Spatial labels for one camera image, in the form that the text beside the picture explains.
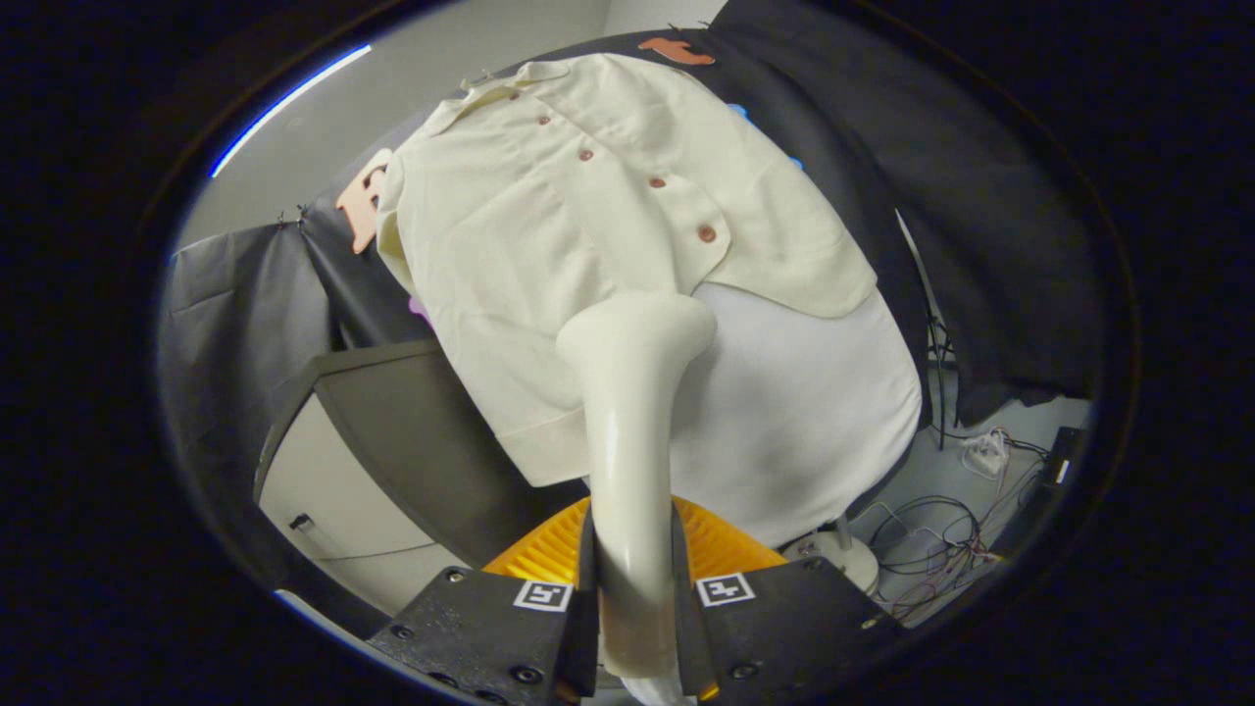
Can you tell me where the white garment steamer head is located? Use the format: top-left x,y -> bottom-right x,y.
556,292 -> 719,680

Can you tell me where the black backdrop cloth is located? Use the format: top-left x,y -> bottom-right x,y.
162,0 -> 1109,491

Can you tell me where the grey top white cabinet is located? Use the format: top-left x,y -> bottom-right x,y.
253,338 -> 589,614

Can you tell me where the white garment form stand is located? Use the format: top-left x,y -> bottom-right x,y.
672,282 -> 923,594

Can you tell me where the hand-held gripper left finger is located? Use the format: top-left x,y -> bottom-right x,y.
368,498 -> 599,706

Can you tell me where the black electronics box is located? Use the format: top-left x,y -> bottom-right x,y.
1039,427 -> 1089,491

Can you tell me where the cream button-up shirt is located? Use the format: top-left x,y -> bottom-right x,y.
376,54 -> 879,488

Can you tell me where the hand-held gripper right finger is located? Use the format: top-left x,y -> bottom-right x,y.
670,495 -> 908,705

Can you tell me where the tangle of floor cables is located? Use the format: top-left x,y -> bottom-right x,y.
868,427 -> 1050,619

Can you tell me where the black backdrop stand pole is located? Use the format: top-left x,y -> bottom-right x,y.
897,211 -> 957,452

